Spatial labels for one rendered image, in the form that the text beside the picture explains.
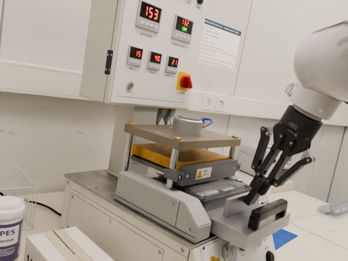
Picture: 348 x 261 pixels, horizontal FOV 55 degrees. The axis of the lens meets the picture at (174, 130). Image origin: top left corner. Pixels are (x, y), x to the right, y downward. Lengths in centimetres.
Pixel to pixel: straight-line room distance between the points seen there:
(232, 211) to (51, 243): 40
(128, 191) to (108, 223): 11
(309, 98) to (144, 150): 40
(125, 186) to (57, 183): 60
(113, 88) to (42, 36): 48
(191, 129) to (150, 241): 28
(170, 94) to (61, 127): 49
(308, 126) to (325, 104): 5
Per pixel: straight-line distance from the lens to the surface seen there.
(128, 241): 81
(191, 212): 68
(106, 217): 85
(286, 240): 131
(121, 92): 86
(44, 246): 81
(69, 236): 85
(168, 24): 96
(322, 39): 56
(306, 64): 56
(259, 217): 70
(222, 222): 71
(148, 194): 74
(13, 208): 85
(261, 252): 90
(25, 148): 128
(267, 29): 208
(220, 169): 85
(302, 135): 70
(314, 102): 68
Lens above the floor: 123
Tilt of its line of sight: 8 degrees down
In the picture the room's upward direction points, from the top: 10 degrees clockwise
